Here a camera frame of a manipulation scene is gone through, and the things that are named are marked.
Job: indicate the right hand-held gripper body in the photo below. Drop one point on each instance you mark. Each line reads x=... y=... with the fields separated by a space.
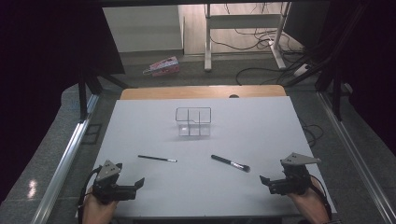
x=294 y=182

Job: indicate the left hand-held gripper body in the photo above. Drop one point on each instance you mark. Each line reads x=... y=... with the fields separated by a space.
x=107 y=189

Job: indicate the thin black pencil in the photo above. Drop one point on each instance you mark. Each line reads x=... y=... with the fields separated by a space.
x=157 y=158

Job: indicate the black makeup brush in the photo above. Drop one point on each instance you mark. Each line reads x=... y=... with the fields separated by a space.
x=229 y=161

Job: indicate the clear acrylic organizer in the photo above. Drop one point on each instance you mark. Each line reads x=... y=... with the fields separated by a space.
x=199 y=129

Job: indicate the person's right hand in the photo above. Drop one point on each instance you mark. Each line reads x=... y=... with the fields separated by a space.
x=308 y=199

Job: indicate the person's left hand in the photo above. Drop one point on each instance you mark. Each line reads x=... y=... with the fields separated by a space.
x=96 y=213

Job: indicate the white board sheet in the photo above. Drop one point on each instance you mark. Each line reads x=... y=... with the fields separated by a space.
x=218 y=193

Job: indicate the black metal stand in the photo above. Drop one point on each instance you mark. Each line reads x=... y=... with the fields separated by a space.
x=336 y=99
x=82 y=99

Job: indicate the dark table grommet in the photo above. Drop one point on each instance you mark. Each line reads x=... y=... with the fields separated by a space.
x=233 y=96

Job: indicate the wooden table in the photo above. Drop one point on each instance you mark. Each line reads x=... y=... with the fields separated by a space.
x=186 y=92

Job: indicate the pink box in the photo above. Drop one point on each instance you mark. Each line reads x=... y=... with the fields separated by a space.
x=163 y=66

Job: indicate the white power strip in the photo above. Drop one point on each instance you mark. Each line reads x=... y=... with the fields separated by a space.
x=301 y=71

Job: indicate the black curtain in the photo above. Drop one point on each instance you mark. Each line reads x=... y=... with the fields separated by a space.
x=373 y=62
x=37 y=62

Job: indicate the white cabinet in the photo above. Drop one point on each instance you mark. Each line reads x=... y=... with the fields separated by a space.
x=143 y=28

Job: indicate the aluminium rail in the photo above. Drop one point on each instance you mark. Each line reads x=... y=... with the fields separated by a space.
x=358 y=158
x=67 y=155

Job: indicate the white desk frame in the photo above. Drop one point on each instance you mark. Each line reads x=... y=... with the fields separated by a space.
x=243 y=21

